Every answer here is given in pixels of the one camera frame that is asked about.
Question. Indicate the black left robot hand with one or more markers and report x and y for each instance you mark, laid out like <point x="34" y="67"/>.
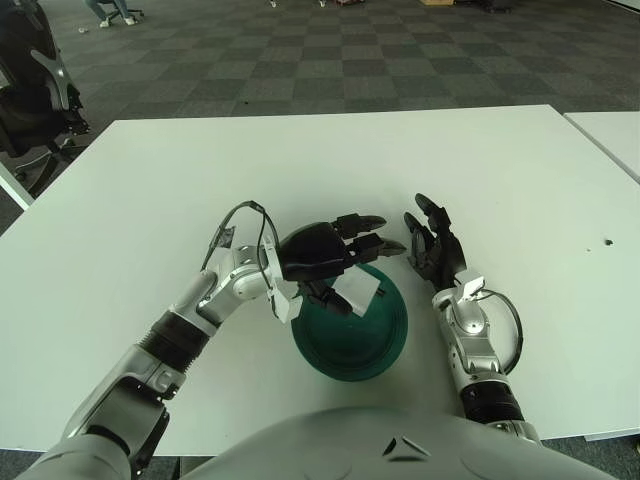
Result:
<point x="315" y="250"/>

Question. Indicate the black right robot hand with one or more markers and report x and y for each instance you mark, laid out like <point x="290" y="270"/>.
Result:
<point x="442" y="250"/>

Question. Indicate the white charger plug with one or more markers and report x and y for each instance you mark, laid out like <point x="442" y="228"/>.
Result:
<point x="361" y="290"/>

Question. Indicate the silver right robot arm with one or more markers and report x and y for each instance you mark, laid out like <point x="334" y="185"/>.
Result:
<point x="475" y="345"/>

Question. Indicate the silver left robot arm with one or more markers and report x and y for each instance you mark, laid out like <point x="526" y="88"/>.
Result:
<point x="175" y="325"/>

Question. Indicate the green bowl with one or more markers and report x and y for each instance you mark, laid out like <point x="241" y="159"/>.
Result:
<point x="350" y="350"/>

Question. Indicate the white side table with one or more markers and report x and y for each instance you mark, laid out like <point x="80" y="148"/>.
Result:
<point x="610" y="137"/>

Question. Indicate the grey robot torso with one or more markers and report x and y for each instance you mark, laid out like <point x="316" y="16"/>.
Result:
<point x="400" y="450"/>

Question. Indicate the brown cardboard box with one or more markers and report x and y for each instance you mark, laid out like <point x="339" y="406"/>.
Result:
<point x="440" y="2"/>

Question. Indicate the white table with dark edge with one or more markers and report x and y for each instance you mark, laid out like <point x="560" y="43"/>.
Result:
<point x="14" y="189"/>

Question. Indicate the seated person legs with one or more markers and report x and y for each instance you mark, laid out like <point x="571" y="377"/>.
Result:
<point x="115" y="10"/>

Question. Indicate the black office chair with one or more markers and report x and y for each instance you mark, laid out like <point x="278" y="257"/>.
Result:
<point x="35" y="105"/>

